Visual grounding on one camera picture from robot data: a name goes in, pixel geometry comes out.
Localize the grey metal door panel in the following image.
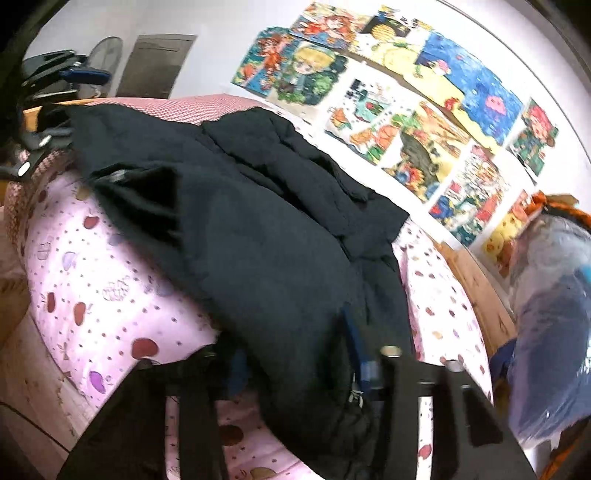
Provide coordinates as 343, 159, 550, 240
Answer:
115, 34, 198, 101

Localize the black padded jacket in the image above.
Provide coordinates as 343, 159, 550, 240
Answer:
65, 102, 416, 476

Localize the red buildings painting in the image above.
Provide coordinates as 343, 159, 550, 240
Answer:
428, 144, 512, 248

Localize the clear plastic bag of clothes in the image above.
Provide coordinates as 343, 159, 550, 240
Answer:
504, 213, 591, 446

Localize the blond figure painting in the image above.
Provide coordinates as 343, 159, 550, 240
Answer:
271, 39, 350, 110

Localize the yellow moon painting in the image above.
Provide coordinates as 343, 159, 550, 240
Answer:
350, 6, 433, 71

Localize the orange-haired girl blue painting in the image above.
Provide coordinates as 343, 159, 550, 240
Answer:
231, 27, 297, 96

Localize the white painting with oranges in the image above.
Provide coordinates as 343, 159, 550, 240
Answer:
324, 78, 408, 165

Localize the orange cloth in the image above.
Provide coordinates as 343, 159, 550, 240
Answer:
527, 193, 591, 224

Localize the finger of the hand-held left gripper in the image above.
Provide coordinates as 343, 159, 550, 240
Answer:
58, 65, 112, 88
0, 124, 77, 182

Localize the wide blue sea painting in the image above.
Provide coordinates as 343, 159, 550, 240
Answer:
405, 31, 526, 154

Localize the pink fruit print bed sheet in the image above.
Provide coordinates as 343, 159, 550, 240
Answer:
21, 166, 496, 480

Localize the flying girl painting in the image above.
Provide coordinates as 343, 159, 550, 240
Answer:
290, 1, 373, 51

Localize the orange landscape painting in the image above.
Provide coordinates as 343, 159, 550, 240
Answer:
382, 100, 472, 205

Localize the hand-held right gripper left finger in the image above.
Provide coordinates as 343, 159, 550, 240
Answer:
58, 348, 252, 480

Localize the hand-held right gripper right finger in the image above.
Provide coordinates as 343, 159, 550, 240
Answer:
344, 314, 539, 480

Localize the red-haired figure painting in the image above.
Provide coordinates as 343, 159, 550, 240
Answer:
505, 97, 560, 184

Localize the standing fan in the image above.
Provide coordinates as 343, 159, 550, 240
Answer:
87, 36, 123, 99

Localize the black plastic crate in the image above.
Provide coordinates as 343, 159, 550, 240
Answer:
22, 50, 89, 101

